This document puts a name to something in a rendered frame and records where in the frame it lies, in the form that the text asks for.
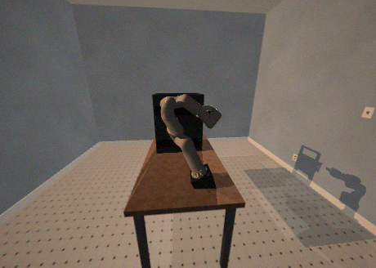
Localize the black open-frame rack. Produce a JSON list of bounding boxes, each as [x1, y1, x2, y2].
[[152, 93, 204, 154]]

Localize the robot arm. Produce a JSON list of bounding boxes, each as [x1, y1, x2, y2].
[[160, 95, 222, 179]]

